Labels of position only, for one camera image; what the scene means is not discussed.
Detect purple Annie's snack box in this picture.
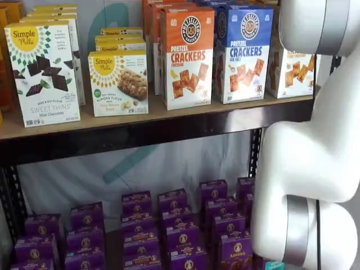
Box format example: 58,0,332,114
66,228,105,256
64,252,107,270
236,177,256,198
213,215,246,240
161,207,194,229
165,226,201,253
121,191,153,215
205,197,237,219
169,249,208,270
123,228,160,249
10,258,55,270
15,235,57,263
199,179,228,203
244,193,254,221
157,188,188,211
121,211,156,232
123,246,163,270
24,214,62,237
218,237,254,270
69,201,105,231

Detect orange white pretzel crackers box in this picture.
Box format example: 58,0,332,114
160,5,216,111
149,2,198,97
141,0,181,84

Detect Simple Mills almond bars box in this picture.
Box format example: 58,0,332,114
87,49,150,118
100,26,144,37
94,34,143,44
94,41,147,53

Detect yellow white pretzel crackers box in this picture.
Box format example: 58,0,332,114
265,11,322,100

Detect Simple Mills sweet thins box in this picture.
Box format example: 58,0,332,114
31,3,79,13
19,15,87,107
3,20,82,128
26,10,79,19

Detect plain orange box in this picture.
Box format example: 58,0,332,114
0,0,26,25
0,7,15,114

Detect teal packet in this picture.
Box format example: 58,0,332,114
264,259,286,270

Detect black metal shelf frame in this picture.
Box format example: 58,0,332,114
0,55,343,255

